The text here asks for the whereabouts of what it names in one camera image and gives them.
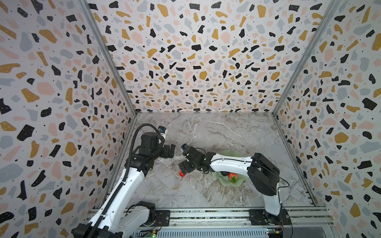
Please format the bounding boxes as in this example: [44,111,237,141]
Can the red fake strawberry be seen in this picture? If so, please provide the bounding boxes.
[228,173,238,183]

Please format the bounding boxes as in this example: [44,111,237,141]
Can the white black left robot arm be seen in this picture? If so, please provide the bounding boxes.
[71,127,176,238]

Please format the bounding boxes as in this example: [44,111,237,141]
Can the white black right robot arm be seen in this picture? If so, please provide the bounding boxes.
[179,144,292,226]

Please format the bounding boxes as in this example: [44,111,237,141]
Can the light green wavy fruit bowl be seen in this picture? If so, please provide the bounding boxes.
[212,149,249,187]

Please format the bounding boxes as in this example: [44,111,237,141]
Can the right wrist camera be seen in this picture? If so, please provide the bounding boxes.
[181,143,188,151]

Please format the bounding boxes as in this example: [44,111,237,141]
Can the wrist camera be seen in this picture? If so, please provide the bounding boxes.
[158,126,167,137]
[181,143,188,151]

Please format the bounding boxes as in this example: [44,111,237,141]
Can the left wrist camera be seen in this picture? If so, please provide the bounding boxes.
[158,126,167,137]

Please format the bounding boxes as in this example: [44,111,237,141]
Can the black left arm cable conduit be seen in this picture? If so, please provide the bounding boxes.
[86,123,165,238]

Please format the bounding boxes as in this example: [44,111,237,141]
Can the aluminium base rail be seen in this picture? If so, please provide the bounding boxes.
[83,206,337,238]

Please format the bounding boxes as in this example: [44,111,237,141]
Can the aluminium corner post left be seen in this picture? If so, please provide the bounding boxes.
[76,0,138,116]

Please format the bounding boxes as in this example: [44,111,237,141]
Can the aluminium corner post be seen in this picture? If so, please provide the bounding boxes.
[272,0,343,116]
[76,0,138,116]

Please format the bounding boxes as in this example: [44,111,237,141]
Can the aluminium corner post right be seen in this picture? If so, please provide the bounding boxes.
[272,0,343,116]

